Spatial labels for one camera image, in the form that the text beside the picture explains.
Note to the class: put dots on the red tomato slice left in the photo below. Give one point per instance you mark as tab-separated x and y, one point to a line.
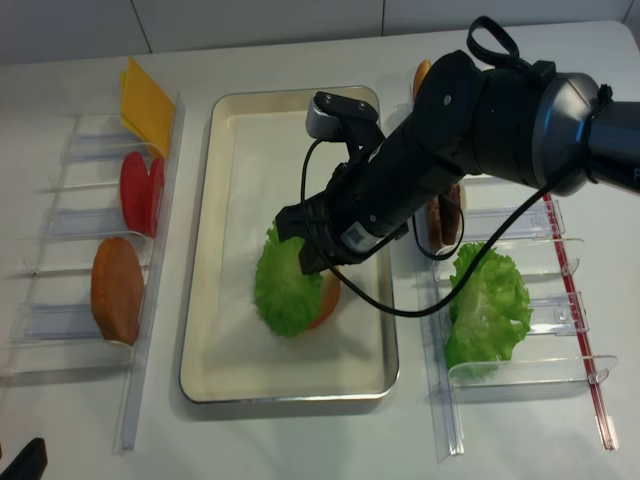
132	188

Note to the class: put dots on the green lettuce leaf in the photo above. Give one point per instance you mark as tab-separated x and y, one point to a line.
490	315
287	300

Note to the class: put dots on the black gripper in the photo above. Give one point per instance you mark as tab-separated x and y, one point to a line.
365	205

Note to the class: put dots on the red tomato slice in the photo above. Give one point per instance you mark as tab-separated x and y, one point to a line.
132	188
154	190

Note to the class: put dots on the red tomato slice right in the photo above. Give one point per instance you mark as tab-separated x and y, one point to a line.
154	190

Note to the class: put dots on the toasted bun bottom slice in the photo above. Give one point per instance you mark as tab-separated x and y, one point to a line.
330	295

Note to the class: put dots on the bun half left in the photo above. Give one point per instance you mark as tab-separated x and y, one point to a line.
420	73

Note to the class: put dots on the yellow cheese slices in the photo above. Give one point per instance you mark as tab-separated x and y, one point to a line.
145	109

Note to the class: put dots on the brown breaded patty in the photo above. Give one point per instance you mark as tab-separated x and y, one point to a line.
117	288

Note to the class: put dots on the green lettuce leaf in rack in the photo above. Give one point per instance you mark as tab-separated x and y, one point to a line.
490	315

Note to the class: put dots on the brown meat patty left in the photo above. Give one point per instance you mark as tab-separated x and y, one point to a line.
434	223

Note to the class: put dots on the clear acrylic rack right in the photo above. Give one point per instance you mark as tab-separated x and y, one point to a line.
554	360

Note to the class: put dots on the clear acrylic rack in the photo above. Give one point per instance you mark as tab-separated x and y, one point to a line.
554	360
54	336

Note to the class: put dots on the clear acrylic rack left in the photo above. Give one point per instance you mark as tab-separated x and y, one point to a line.
54	336

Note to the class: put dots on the dark meat patty right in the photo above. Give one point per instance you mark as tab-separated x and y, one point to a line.
450	213

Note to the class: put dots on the black object bottom left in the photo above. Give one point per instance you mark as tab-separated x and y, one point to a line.
29	464

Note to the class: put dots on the white tray liner paper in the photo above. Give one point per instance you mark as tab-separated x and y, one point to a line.
269	150

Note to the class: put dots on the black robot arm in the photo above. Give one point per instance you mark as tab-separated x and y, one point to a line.
531	126

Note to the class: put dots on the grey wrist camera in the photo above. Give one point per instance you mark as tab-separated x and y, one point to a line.
334	117

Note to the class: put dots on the cream metal tray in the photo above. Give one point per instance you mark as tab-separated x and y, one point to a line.
211	372

